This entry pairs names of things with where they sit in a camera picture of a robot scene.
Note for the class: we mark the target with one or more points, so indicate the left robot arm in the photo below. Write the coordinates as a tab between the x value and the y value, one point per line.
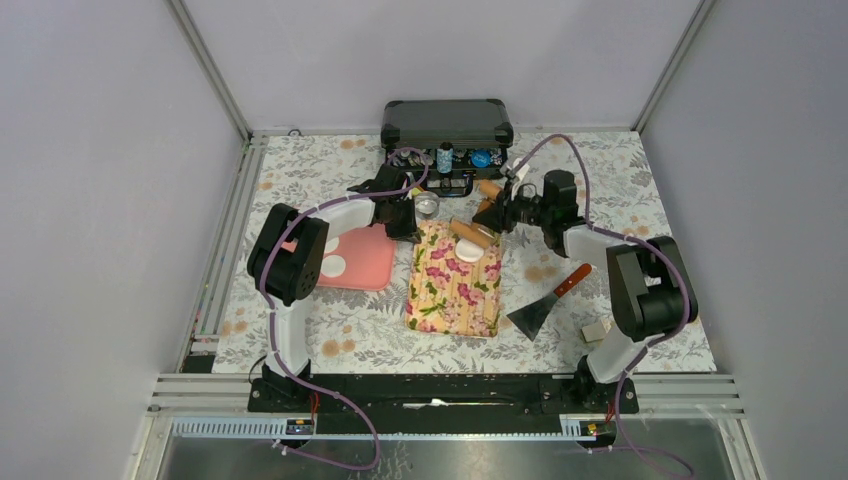
287	257

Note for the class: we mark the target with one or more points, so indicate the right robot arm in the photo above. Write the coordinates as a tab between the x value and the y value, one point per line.
651	296

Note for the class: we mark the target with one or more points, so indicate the white green eraser block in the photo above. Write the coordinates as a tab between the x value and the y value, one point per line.
596	332

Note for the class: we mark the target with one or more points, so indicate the blue white chip stack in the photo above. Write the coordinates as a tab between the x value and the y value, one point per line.
444	158

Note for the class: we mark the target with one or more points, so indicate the white dough ball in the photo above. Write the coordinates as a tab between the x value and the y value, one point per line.
468	251

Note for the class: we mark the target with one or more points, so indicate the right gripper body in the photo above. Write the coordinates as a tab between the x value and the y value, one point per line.
519	209

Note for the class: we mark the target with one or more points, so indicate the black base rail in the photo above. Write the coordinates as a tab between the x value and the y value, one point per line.
434	404

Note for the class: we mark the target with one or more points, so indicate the blue small blind button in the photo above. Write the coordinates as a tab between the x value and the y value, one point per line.
480	158

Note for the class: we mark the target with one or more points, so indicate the floral yellow tray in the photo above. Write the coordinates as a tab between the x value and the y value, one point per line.
448	295

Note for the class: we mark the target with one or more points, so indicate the white dough wrapper upper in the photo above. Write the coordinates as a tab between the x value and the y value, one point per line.
331	245

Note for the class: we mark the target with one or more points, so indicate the white dough wrapper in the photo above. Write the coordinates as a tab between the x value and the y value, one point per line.
333	266
331	245

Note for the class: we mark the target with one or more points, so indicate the black poker chip case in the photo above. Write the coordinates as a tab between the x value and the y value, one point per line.
412	130

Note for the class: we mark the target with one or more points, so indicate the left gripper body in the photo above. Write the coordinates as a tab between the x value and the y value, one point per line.
403	208

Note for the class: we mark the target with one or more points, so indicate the white dough wrapper lower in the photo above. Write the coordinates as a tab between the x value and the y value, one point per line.
333	266

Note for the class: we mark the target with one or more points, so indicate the wooden double-ended rolling pin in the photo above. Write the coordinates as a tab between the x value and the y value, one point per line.
475	230

